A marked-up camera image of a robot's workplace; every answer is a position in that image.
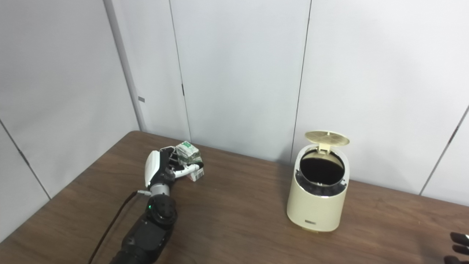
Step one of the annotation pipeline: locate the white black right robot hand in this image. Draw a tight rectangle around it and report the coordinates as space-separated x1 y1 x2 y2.
444 232 469 264

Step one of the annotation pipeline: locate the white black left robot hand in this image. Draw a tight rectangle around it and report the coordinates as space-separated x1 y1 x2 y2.
145 146 204 193

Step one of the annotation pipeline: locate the green white milk carton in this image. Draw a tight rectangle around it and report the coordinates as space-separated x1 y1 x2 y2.
175 141 205 181

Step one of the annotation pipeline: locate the cream-colored bin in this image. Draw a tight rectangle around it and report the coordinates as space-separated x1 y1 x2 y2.
287 131 350 233

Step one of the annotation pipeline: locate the cream round bin lid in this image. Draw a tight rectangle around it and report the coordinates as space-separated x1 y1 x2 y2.
305 131 350 153

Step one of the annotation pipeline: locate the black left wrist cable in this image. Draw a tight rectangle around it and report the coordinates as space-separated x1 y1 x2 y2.
88 190 151 264

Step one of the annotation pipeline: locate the white wall post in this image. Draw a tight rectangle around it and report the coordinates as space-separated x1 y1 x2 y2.
103 0 147 132

